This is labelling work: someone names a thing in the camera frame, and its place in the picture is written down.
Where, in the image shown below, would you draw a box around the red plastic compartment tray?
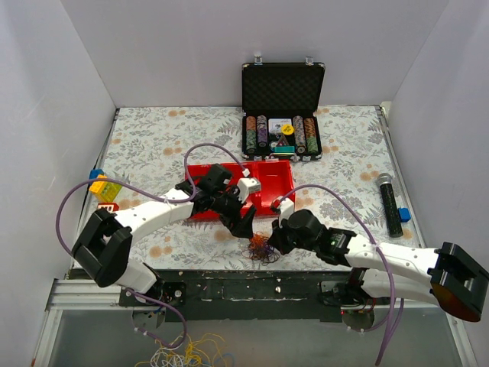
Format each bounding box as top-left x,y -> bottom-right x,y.
189,161 -> 294,221

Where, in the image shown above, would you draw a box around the coloured wire bundle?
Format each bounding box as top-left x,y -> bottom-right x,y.
241,231 -> 281,267

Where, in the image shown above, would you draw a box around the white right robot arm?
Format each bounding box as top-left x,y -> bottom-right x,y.
269,209 -> 488,323

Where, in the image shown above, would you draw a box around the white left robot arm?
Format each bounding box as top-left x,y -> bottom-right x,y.
72,164 -> 261,306

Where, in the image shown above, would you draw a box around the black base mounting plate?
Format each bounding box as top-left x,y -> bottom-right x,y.
118,268 -> 394,324

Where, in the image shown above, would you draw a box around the floral patterned table mat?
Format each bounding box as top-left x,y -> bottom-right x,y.
102,106 -> 419,272

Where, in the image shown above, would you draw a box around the black handheld microphone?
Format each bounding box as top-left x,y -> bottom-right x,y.
377,173 -> 403,238

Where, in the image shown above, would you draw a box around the small blue cube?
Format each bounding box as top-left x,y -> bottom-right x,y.
398,207 -> 412,223

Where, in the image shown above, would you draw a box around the red white toy brick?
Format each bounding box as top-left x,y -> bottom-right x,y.
97,203 -> 119,213

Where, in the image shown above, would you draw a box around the yellow green toy bricks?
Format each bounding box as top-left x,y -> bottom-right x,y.
89,181 -> 122,203

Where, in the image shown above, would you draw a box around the black poker chip case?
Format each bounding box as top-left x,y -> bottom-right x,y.
241,57 -> 326,162

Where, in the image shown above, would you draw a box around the blue toy brick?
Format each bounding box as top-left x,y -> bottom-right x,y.
89,168 -> 104,180

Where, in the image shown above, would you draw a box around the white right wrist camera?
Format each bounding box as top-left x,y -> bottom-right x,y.
270,197 -> 295,222

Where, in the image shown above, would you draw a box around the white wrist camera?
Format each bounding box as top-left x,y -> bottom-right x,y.
237,177 -> 261,203
270,197 -> 295,222

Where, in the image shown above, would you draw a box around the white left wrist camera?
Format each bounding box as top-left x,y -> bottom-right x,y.
237,177 -> 261,203

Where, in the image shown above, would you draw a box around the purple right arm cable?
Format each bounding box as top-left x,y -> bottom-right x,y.
273,183 -> 406,366

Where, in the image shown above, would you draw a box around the loose yellow white wires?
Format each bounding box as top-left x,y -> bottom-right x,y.
134,330 -> 235,367

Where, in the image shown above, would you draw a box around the aluminium frame rail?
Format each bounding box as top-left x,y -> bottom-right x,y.
45,278 -> 127,311

